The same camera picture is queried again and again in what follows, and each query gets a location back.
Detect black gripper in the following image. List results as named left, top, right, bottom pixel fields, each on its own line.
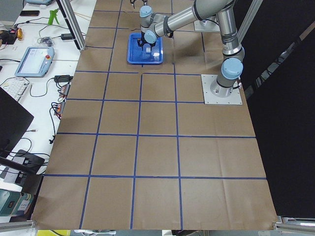
left=129, top=0, right=149, bottom=9
left=137, top=35, right=155, bottom=48

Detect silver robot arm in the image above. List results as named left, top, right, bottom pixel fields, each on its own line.
left=137, top=0, right=245, bottom=98

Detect blue plastic tray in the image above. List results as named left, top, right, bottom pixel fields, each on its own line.
left=127, top=33, right=163, bottom=64

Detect wooden chopsticks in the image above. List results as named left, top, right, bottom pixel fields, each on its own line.
left=74, top=12, right=91, bottom=20

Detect black power adapter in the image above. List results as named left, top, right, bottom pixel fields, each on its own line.
left=61, top=33, right=73, bottom=40

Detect black usb hub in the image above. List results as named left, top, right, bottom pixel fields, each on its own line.
left=59, top=84, right=70, bottom=97

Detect brown paper table cover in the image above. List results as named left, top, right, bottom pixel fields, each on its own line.
left=32, top=0, right=276, bottom=230

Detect blue teach pendant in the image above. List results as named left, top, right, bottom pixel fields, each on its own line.
left=15, top=47, right=55, bottom=78

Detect black smartphone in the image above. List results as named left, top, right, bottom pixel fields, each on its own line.
left=19, top=10, right=40, bottom=17

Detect white keyboard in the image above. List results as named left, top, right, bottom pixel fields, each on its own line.
left=0, top=77, right=31, bottom=103

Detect black monitor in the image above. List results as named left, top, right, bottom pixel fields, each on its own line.
left=0, top=89, right=34, bottom=158

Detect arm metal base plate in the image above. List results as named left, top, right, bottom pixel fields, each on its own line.
left=201, top=74, right=243, bottom=105
left=193, top=21, right=220, bottom=33

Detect aluminium frame post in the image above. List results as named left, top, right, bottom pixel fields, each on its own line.
left=56, top=0, right=86, bottom=52

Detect green handled reach grabber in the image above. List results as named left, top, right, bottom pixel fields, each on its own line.
left=48, top=8, right=60, bottom=25

